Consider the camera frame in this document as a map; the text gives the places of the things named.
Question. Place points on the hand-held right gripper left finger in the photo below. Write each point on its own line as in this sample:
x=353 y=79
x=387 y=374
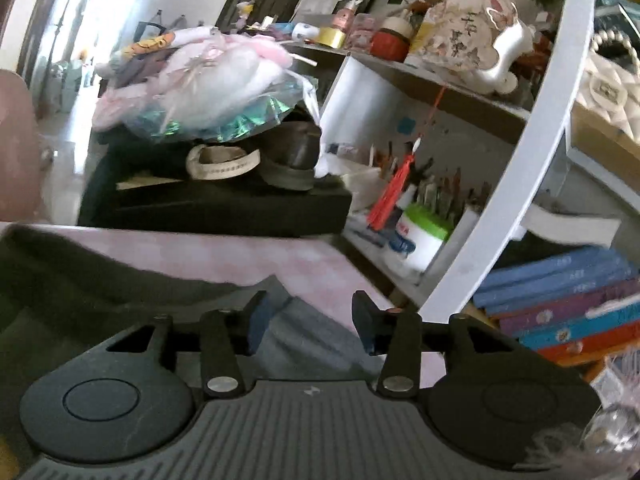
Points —
x=261 y=325

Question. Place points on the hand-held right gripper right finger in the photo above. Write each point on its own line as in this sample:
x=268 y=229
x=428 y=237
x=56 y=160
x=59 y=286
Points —
x=369 y=344

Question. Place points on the grey garment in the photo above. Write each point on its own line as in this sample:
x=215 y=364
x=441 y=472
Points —
x=100 y=285

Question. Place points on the pink checkered bed sheet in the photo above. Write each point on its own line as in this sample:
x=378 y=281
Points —
x=225 y=255

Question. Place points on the white jar green lid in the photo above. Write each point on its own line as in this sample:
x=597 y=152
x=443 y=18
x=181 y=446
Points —
x=415 y=245

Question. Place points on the black cabinet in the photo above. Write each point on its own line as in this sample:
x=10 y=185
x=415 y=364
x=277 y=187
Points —
x=225 y=210

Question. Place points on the woven basket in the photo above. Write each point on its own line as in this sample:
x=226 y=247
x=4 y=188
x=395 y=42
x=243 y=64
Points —
x=220 y=170

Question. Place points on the red tassel ornament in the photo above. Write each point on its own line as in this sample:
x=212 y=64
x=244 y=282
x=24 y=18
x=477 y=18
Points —
x=395 y=185

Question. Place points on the bunch of pens and brushes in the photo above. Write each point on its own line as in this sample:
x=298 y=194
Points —
x=440 y=190

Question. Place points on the dark hat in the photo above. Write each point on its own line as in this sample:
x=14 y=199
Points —
x=295 y=150

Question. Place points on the row of books lower shelf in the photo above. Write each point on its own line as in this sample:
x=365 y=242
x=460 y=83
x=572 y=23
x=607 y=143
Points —
x=550 y=300

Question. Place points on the white wooden bookshelf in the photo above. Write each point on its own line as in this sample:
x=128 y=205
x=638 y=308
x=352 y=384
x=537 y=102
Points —
x=505 y=210

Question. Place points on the blue sticky note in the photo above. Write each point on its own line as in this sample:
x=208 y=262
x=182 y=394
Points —
x=407 y=125

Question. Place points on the thick white book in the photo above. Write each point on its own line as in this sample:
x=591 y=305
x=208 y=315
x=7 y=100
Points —
x=570 y=225

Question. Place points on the iridescent bag with white plush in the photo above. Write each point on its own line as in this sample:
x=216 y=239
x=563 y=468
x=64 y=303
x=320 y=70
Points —
x=215 y=85

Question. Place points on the clear plastic wrap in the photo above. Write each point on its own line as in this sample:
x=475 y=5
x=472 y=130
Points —
x=615 y=410

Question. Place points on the gold tape roll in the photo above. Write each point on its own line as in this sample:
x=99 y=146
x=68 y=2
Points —
x=331 y=37

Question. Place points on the red jar white lid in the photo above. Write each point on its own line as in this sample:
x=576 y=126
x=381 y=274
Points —
x=390 y=45

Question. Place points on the pink glass jar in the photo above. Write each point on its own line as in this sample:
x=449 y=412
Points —
x=362 y=32

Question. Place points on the white ceramic figurine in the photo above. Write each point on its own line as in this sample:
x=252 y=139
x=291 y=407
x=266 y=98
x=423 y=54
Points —
x=500 y=60

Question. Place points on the pink spray bottle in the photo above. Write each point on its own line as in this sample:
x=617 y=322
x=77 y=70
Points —
x=346 y=12

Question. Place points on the white quilted handbag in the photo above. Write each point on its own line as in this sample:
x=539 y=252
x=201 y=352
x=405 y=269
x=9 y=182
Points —
x=605 y=90

